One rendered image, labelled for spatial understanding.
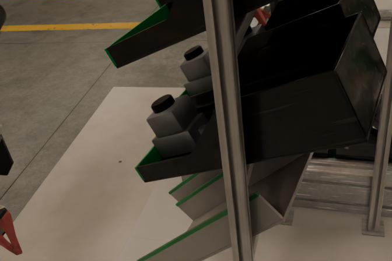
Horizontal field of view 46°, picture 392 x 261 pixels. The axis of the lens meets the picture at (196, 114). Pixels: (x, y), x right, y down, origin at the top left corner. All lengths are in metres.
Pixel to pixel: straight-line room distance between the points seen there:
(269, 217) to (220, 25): 0.24
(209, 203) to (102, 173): 0.46
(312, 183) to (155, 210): 0.34
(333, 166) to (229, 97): 0.57
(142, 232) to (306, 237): 0.33
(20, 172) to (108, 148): 1.60
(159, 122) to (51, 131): 2.51
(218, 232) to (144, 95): 0.90
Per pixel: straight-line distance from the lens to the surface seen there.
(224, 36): 0.37
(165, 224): 0.98
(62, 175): 1.19
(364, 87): 0.45
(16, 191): 2.66
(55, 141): 2.94
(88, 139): 1.28
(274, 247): 0.91
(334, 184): 0.93
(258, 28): 0.64
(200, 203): 0.75
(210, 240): 0.59
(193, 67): 0.67
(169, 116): 0.55
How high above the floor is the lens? 1.56
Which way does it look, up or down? 33 degrees down
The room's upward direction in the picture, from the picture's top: 8 degrees counter-clockwise
